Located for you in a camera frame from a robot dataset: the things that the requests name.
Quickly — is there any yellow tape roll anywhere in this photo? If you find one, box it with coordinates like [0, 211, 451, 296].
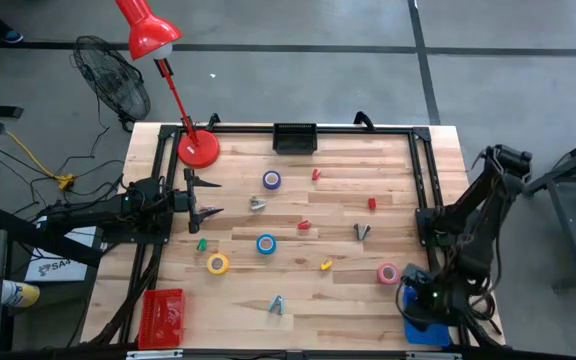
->
[206, 252, 231, 276]

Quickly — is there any teal staple remover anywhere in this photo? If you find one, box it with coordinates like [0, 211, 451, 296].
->
[267, 294, 286, 316]

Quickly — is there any black diagonal beam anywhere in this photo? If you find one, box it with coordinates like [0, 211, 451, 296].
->
[0, 204, 105, 269]

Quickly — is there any black cable bundle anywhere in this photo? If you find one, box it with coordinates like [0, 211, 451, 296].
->
[87, 243, 162, 347]
[460, 319, 503, 349]

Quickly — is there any white printed box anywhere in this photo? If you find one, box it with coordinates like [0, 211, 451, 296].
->
[23, 225, 104, 284]

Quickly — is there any pink tape roll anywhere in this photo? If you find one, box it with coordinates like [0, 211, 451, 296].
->
[376, 262, 401, 286]

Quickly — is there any light blue tape roll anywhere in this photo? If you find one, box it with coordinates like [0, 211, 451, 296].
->
[255, 233, 278, 256]

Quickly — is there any silver bracket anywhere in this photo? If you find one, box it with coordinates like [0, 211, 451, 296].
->
[126, 349, 184, 360]
[406, 351, 462, 360]

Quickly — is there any black aluminium table frame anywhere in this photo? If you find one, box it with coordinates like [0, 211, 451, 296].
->
[117, 112, 474, 349]

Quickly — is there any yellow extension cable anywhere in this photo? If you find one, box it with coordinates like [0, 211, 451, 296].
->
[0, 102, 77, 192]

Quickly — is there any black slotted plastic basket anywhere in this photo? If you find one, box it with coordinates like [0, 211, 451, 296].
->
[272, 122, 318, 156]

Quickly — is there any dark blue tape roll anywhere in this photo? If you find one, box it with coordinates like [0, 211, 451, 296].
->
[261, 170, 283, 191]

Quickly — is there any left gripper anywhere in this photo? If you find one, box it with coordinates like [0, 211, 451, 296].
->
[171, 168, 226, 235]

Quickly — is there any blue plastic basket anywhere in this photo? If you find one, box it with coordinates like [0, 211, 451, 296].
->
[402, 286, 452, 349]

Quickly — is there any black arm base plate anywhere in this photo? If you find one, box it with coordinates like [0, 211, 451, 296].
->
[101, 227, 173, 246]
[415, 205, 452, 247]

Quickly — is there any red plastic basket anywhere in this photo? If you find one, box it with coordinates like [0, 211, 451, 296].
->
[137, 288, 187, 350]

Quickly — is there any red desk lamp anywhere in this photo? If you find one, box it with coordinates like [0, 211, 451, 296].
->
[114, 0, 222, 170]

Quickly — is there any black floor fan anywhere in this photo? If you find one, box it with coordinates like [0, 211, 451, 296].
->
[70, 34, 152, 132]

